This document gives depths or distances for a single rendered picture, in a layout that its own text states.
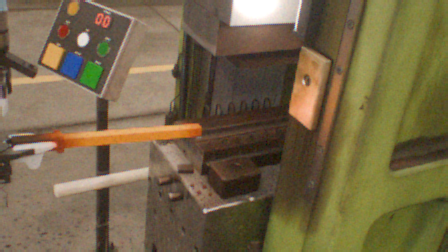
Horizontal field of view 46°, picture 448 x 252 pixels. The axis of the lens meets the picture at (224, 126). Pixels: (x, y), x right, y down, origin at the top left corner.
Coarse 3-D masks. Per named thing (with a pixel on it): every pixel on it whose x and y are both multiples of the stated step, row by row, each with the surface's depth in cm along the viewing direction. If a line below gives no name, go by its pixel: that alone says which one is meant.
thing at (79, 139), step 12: (60, 132) 116; (84, 132) 119; (96, 132) 120; (108, 132) 121; (120, 132) 122; (132, 132) 123; (144, 132) 124; (156, 132) 125; (168, 132) 127; (180, 132) 129; (192, 132) 131; (12, 144) 110; (60, 144) 113; (72, 144) 116; (84, 144) 117; (96, 144) 119
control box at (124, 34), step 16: (64, 0) 185; (80, 0) 181; (64, 16) 184; (80, 16) 180; (96, 16) 177; (112, 16) 174; (128, 16) 171; (80, 32) 179; (96, 32) 176; (112, 32) 173; (128, 32) 170; (144, 32) 176; (64, 48) 182; (80, 48) 178; (96, 48) 175; (112, 48) 172; (128, 48) 172; (96, 64) 175; (112, 64) 171; (128, 64) 175; (112, 80) 172; (112, 96) 175
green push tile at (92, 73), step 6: (90, 66) 174; (96, 66) 173; (84, 72) 175; (90, 72) 173; (96, 72) 172; (102, 72) 172; (84, 78) 174; (90, 78) 173; (96, 78) 172; (90, 84) 173; (96, 84) 172
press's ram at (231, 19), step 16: (208, 0) 129; (224, 0) 122; (240, 0) 120; (256, 0) 122; (272, 0) 124; (288, 0) 126; (224, 16) 123; (240, 16) 122; (256, 16) 124; (272, 16) 126; (288, 16) 129
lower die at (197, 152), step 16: (240, 112) 169; (256, 112) 171; (272, 112) 170; (288, 112) 171; (208, 128) 154; (272, 128) 159; (192, 144) 149; (224, 144) 148; (240, 144) 149; (272, 144) 155; (192, 160) 151; (208, 160) 146
